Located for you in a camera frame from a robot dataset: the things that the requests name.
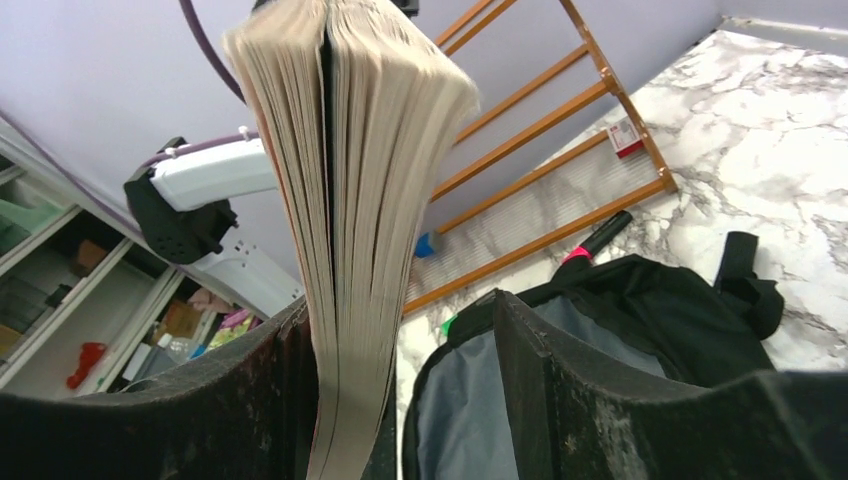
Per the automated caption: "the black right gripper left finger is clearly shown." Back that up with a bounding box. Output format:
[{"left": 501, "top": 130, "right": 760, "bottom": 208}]
[{"left": 1, "top": 301, "right": 317, "bottom": 479}]

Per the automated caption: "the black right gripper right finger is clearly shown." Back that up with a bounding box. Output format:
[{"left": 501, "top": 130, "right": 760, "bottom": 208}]
[{"left": 494, "top": 290, "right": 847, "bottom": 479}]

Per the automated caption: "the black student backpack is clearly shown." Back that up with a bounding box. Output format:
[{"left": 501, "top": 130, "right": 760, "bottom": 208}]
[{"left": 401, "top": 232, "right": 784, "bottom": 479}]

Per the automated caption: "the red treehouse book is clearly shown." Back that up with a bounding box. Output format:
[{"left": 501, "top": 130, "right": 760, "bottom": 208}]
[{"left": 223, "top": 1, "right": 479, "bottom": 479}]

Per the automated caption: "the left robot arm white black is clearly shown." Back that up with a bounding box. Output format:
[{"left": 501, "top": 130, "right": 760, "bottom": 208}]
[{"left": 123, "top": 129, "right": 304, "bottom": 317}]

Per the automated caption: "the green black marker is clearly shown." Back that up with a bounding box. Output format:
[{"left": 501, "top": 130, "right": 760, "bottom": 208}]
[{"left": 440, "top": 314, "right": 458, "bottom": 338}]

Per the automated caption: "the red object on shelf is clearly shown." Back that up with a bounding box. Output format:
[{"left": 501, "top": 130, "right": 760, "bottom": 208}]
[{"left": 66, "top": 342, "right": 107, "bottom": 390}]

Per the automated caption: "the pink black marker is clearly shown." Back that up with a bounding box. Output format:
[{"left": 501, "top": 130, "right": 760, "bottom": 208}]
[{"left": 562, "top": 210, "right": 633, "bottom": 266}]

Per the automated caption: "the white storage shelf background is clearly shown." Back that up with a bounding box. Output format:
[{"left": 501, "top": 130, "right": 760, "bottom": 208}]
[{"left": 1, "top": 143, "right": 236, "bottom": 400}]

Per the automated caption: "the blue eraser in rack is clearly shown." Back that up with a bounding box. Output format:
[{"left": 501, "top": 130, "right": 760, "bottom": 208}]
[{"left": 414, "top": 231, "right": 443, "bottom": 258}]

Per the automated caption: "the orange wooden rack shelf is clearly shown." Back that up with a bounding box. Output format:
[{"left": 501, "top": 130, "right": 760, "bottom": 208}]
[{"left": 405, "top": 1, "right": 712, "bottom": 313}]

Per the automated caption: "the white red small box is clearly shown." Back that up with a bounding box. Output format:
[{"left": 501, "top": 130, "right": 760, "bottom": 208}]
[{"left": 606, "top": 116, "right": 644, "bottom": 159}]

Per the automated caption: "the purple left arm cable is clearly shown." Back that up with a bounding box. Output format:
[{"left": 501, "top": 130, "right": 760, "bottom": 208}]
[{"left": 0, "top": 0, "right": 266, "bottom": 233}]

